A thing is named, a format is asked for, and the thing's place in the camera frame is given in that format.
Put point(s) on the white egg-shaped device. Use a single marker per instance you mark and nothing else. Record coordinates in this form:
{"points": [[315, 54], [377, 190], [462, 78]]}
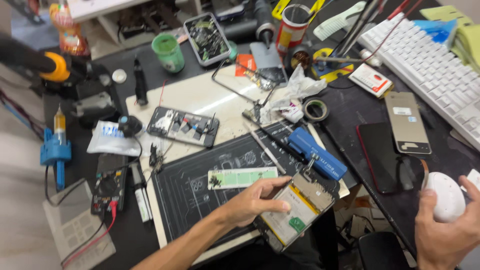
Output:
{"points": [[448, 197]]}

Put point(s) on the small white bottle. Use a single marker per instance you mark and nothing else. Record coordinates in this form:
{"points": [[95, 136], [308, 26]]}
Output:
{"points": [[370, 58]]}

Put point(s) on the white marker pen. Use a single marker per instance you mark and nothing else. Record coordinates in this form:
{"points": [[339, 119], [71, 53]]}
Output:
{"points": [[141, 198]]}

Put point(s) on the white plastic bag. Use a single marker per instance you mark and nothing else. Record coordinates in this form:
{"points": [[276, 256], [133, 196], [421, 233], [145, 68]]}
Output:
{"points": [[107, 140]]}

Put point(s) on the red white can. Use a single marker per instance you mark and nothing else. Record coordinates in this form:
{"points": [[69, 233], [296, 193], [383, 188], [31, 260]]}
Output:
{"points": [[290, 33]]}

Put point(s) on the grey phone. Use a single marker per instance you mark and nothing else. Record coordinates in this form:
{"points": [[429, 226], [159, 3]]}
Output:
{"points": [[266, 60]]}

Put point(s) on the small white cap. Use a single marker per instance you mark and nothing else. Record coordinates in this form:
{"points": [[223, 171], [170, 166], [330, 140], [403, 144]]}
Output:
{"points": [[119, 76]]}

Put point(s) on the yellow blue tool holder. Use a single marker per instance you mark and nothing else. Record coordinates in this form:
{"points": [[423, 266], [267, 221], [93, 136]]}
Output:
{"points": [[332, 71]]}

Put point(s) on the person's left hand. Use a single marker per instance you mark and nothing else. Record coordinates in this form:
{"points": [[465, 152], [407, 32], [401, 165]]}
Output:
{"points": [[249, 204]]}

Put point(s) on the white shelf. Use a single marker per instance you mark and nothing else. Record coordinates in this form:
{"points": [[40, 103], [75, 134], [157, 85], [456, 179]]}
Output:
{"points": [[123, 18]]}

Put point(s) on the orange card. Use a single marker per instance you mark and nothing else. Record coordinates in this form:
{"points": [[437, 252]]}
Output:
{"points": [[245, 62]]}

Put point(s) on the black hot air gun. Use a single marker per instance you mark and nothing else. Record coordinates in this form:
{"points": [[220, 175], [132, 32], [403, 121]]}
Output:
{"points": [[262, 22]]}

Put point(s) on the black stand rods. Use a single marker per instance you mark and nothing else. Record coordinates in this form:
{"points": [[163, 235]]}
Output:
{"points": [[356, 26]]}

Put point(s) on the green plastic cup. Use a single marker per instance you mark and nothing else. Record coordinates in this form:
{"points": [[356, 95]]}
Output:
{"points": [[168, 52]]}

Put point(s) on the blue plastic wrapper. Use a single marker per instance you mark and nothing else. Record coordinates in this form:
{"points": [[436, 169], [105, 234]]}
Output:
{"points": [[438, 32]]}

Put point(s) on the phone with yellow-edged battery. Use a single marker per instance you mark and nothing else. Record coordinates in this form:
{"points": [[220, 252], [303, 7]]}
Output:
{"points": [[296, 213]]}

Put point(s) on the orange snack packet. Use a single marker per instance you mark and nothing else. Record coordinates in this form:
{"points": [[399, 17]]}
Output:
{"points": [[71, 33]]}

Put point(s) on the black tape roll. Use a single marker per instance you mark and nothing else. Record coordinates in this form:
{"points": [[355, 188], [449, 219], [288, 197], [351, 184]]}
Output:
{"points": [[309, 110]]}

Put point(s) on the clear plastic tray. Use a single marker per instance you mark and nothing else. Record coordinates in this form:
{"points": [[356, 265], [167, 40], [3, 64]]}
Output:
{"points": [[75, 225]]}

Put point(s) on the disassembled black phone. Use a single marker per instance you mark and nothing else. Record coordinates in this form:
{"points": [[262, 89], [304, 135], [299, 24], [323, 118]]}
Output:
{"points": [[183, 126]]}

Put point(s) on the black screwdriver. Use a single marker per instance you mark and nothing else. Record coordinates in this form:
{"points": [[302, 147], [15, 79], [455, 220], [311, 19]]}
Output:
{"points": [[270, 135]]}

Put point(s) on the silver tweezers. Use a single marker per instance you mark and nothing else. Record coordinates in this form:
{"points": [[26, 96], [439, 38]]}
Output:
{"points": [[266, 150]]}

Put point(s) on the clear tray of parts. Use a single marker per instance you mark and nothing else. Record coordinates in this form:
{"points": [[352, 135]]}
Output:
{"points": [[207, 39]]}

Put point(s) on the crumpled white tissue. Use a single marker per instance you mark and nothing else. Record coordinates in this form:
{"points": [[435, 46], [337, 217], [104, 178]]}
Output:
{"points": [[303, 86]]}

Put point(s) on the blue holder with syringe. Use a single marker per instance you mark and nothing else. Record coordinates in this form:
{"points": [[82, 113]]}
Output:
{"points": [[56, 150]]}

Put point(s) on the black multimeter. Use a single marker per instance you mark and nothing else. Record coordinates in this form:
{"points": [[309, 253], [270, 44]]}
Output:
{"points": [[109, 183]]}

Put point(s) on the black stool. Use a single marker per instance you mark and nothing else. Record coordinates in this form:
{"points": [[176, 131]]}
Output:
{"points": [[382, 251]]}

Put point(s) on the black pen tool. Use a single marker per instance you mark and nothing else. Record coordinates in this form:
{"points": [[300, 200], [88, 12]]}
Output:
{"points": [[140, 82]]}

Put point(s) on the blue clamp tool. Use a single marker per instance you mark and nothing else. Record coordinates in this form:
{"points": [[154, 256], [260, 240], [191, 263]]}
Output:
{"points": [[318, 153]]}

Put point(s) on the yellow-green cloth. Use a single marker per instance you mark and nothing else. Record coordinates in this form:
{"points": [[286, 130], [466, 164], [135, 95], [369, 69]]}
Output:
{"points": [[468, 41]]}

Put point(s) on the white keyboard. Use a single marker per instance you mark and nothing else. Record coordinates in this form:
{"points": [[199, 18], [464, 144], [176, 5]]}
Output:
{"points": [[431, 71]]}

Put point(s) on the yellow plastic tool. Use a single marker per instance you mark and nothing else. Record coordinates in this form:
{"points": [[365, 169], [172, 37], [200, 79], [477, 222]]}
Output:
{"points": [[279, 9]]}

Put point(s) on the black printed repair mat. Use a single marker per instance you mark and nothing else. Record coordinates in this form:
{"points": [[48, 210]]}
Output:
{"points": [[195, 195]]}

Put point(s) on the white comb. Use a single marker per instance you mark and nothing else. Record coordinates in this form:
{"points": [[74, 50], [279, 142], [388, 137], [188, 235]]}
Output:
{"points": [[335, 24]]}

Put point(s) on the small black phone parts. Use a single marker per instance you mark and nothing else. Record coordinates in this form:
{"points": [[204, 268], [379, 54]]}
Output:
{"points": [[155, 159]]}

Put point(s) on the white red small box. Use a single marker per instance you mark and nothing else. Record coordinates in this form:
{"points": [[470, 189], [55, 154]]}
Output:
{"points": [[371, 79]]}

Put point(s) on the cartons under table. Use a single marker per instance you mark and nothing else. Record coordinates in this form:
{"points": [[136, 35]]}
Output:
{"points": [[352, 225]]}

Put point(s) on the black phone with red edge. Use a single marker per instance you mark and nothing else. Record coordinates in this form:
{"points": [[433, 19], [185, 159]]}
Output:
{"points": [[382, 157]]}

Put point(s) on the person's right hand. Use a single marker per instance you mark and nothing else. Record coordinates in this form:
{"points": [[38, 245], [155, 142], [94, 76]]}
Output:
{"points": [[446, 242]]}

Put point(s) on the small black round device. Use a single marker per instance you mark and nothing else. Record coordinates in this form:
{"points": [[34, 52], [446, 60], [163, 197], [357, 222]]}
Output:
{"points": [[130, 125]]}

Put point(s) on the white work board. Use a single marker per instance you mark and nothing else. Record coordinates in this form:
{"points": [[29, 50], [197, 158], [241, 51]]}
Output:
{"points": [[202, 95]]}

